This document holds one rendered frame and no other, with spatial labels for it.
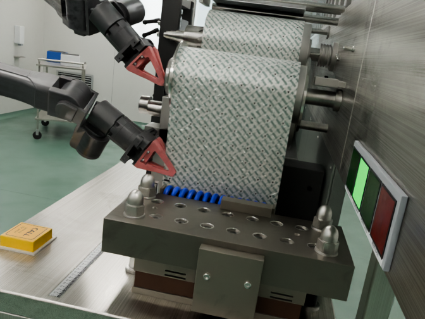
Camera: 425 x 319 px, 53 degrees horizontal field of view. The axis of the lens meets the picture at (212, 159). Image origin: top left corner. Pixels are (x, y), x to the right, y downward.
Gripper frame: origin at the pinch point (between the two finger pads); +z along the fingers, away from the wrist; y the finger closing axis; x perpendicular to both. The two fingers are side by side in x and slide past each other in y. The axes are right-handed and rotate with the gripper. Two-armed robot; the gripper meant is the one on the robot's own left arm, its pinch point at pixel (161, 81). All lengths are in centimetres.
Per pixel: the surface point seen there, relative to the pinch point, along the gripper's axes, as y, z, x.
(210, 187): 7.3, 23.2, -5.3
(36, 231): 16.3, 7.1, -35.4
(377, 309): -7, 72, 1
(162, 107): 0.4, 4.3, -3.6
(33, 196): -209, -42, -190
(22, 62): -494, -247, -252
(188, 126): 7.6, 11.4, -0.3
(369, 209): 44, 32, 18
